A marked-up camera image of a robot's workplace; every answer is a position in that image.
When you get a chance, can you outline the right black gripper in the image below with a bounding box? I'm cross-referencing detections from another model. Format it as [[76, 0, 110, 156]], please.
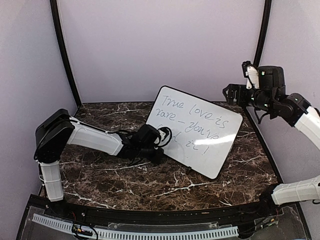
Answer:
[[223, 83, 275, 114]]

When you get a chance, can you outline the white whiteboard black frame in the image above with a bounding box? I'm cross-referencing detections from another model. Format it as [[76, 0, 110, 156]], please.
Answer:
[[146, 86, 243, 179]]

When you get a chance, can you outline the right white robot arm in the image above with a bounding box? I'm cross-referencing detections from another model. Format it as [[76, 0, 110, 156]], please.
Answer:
[[222, 61, 320, 217]]

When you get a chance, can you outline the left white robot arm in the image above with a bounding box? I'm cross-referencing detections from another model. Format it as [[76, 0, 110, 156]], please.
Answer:
[[33, 108, 172, 218]]

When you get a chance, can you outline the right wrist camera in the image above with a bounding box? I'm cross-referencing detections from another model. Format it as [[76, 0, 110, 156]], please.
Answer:
[[241, 61, 260, 90]]

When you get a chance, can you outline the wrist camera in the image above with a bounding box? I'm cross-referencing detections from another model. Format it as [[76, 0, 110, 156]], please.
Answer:
[[157, 126, 173, 148], [241, 61, 260, 90]]

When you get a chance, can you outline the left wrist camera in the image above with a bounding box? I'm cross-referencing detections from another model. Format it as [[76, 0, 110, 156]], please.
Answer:
[[157, 126, 173, 148]]

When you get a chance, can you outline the right black frame post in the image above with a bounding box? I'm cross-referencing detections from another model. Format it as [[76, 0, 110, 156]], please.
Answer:
[[253, 0, 272, 67]]

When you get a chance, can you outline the black frame post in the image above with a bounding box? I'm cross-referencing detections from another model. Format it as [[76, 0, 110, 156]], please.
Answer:
[[49, 0, 82, 108], [253, 0, 272, 67]]

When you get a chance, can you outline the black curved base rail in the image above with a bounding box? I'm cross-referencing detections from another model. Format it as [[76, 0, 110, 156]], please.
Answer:
[[33, 195, 291, 227]]

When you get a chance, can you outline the grey slotted cable duct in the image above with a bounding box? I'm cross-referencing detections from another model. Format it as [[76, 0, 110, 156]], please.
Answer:
[[32, 213, 239, 240]]

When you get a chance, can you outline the left black frame post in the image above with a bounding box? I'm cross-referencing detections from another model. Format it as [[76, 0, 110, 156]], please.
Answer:
[[49, 0, 82, 108]]

